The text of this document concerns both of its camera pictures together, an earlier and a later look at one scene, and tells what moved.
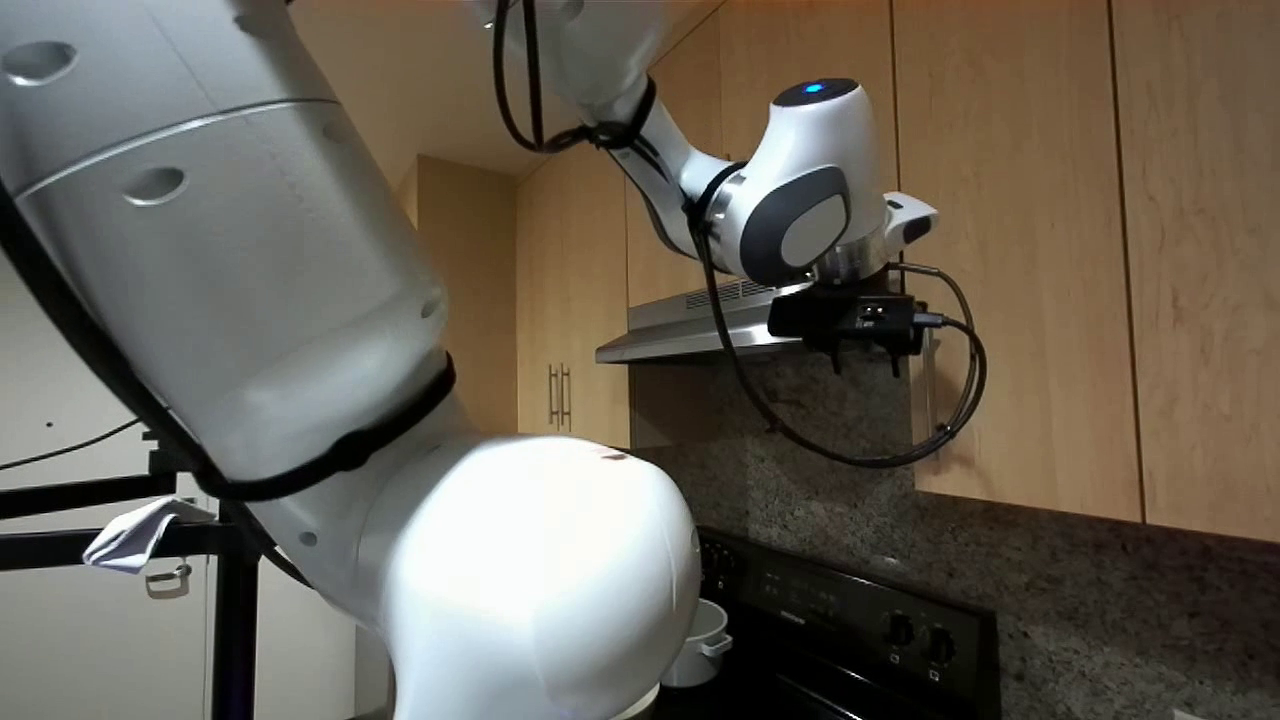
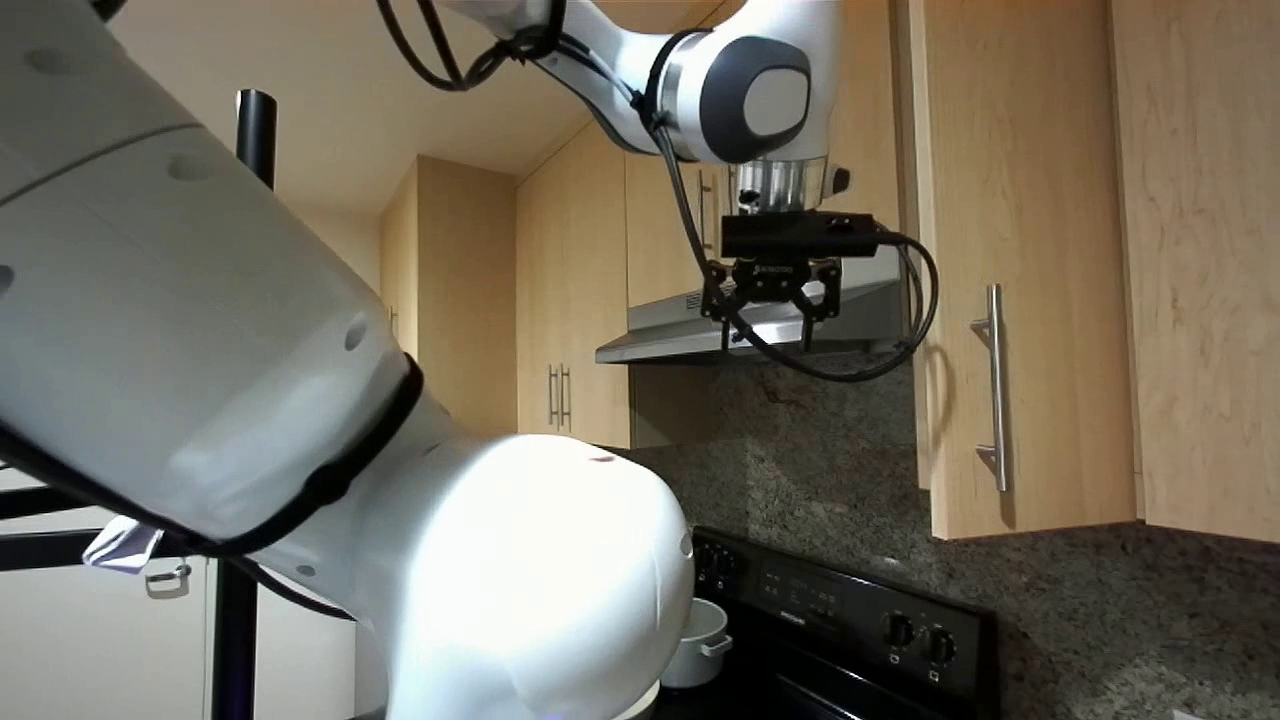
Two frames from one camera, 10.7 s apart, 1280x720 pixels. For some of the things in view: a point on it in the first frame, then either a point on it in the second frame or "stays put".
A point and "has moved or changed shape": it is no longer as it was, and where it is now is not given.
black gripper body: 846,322 -> 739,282
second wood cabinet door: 1197,88 stays put
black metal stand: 231,537 stays put
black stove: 833,640 stays put
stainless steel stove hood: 682,324 stays put
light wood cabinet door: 1009,133 has moved or changed shape
